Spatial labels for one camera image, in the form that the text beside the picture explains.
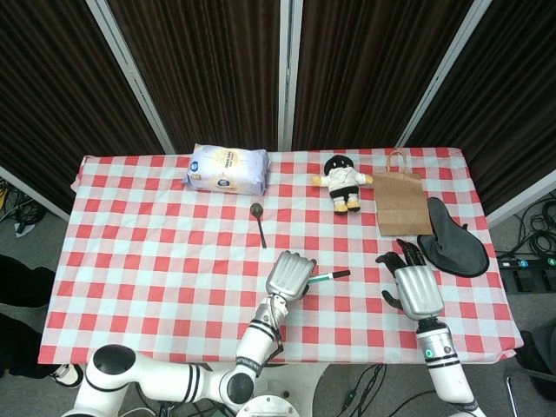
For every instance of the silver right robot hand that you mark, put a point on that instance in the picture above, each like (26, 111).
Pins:
(419, 289)

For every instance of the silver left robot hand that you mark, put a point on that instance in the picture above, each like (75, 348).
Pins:
(289, 273)

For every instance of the green white marker body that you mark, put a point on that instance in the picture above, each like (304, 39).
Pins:
(320, 278)

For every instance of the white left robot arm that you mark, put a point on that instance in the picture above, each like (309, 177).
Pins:
(256, 343)

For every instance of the dark metal spoon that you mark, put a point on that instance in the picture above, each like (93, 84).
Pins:
(262, 230)

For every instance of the brown paper bag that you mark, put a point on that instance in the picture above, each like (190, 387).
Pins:
(401, 204)

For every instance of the black white plush doll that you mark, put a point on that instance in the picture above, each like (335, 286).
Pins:
(343, 180)

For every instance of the pale blue tissue pack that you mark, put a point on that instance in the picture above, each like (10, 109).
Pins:
(228, 169)

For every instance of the red white checkered tablecloth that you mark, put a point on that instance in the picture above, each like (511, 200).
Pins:
(152, 260)

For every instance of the dark ribbed partition panel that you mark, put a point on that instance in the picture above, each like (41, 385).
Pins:
(369, 69)
(208, 69)
(512, 108)
(52, 95)

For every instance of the white black sneaker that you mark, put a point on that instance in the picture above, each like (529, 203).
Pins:
(65, 374)

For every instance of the black garment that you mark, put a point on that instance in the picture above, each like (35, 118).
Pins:
(21, 282)

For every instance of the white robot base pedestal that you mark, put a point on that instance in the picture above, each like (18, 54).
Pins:
(299, 386)

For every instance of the metal chair frame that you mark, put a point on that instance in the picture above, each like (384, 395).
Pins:
(512, 391)

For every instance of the silver partition frame post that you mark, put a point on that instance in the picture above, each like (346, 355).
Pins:
(130, 76)
(289, 74)
(443, 74)

